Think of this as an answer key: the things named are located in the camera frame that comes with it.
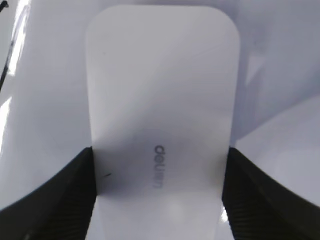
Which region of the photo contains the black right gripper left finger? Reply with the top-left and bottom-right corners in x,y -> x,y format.
0,147 -> 97,240

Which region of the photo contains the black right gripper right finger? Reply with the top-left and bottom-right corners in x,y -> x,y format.
222,147 -> 320,240

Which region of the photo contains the white board eraser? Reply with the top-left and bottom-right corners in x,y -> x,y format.
85,4 -> 240,240

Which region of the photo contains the white board with aluminium frame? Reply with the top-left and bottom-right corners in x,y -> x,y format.
0,0 -> 320,240

